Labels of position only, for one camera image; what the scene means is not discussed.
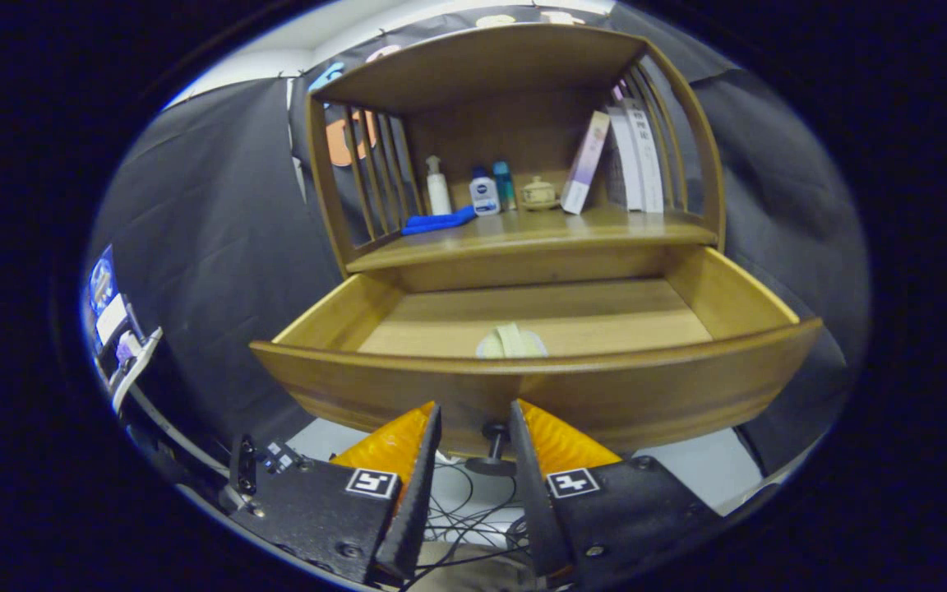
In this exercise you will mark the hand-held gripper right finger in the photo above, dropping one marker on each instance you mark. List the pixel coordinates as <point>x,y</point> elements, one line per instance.
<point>535,510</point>

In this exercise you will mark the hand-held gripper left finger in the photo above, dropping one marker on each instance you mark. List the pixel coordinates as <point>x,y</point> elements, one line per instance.
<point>416,510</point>

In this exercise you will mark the wooden drawer with black knob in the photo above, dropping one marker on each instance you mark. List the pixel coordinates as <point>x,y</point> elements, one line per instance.
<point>605,395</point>

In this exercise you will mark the pale green item white base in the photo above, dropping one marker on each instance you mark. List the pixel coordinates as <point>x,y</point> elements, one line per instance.
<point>510,341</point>

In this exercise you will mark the wooden countertop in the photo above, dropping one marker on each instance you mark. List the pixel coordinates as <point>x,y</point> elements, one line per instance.
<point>539,230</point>

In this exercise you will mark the wooden cabinet with slatted hutch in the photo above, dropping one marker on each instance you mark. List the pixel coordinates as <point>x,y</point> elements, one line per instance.
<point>482,66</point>

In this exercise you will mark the blue cloth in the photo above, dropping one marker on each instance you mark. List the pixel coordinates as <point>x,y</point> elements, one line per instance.
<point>436,222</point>

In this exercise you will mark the white pump bottle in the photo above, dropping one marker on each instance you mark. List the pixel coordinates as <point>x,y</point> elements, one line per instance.
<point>439,197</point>

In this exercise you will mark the cream lidded teacup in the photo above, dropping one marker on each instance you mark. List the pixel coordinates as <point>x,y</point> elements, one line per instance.
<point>539,196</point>

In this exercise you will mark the small white bottle blue label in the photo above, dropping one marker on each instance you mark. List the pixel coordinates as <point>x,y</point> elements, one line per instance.
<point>485,197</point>

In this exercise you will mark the small teal bottle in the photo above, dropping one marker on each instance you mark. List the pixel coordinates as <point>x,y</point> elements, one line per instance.
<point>505,185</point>

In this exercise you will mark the black backdrop cloth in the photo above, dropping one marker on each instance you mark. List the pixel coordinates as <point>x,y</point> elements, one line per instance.
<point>219,247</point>

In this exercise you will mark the small purple white item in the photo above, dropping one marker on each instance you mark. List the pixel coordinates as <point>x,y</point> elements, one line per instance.
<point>126,347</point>

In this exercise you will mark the purple white slim box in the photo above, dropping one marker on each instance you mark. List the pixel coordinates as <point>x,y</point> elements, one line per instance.
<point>584,164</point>

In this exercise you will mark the plain white book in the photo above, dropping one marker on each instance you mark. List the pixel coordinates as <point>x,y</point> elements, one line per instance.
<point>621,164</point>

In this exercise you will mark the white printed card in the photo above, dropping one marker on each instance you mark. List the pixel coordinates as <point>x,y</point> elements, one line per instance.
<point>110,317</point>

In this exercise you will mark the white book with printed spine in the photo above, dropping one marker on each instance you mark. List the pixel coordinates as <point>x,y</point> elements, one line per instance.
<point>648,164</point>

